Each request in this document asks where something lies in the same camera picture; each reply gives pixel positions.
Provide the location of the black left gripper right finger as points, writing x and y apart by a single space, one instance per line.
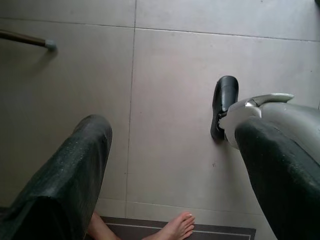
280 175

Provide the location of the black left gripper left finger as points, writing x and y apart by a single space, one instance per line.
67 162

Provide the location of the dark brown striped doormat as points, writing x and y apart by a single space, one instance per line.
220 233

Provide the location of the black robot foot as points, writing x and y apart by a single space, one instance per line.
226 92

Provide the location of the brown table leg grey cap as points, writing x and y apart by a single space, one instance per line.
25 37

